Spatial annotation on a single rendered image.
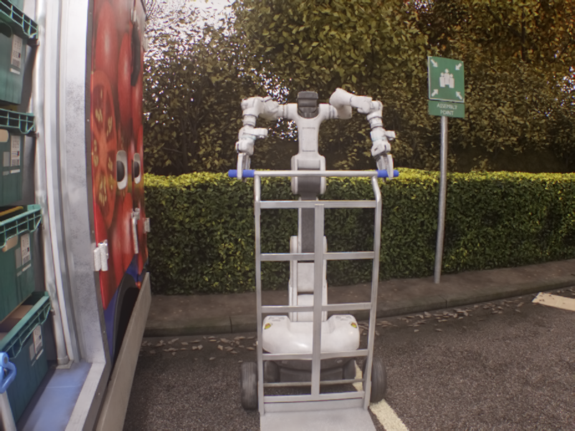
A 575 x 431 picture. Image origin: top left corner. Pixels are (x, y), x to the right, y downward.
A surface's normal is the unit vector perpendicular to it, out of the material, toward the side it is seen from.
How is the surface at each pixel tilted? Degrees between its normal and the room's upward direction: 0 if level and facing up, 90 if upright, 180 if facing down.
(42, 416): 0
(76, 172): 90
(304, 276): 97
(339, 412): 0
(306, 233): 77
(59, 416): 0
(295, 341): 48
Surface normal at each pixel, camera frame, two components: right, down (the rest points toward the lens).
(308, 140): 0.00, 0.14
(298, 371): 0.00, -0.99
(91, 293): 0.22, 0.15
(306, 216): 0.00, -0.07
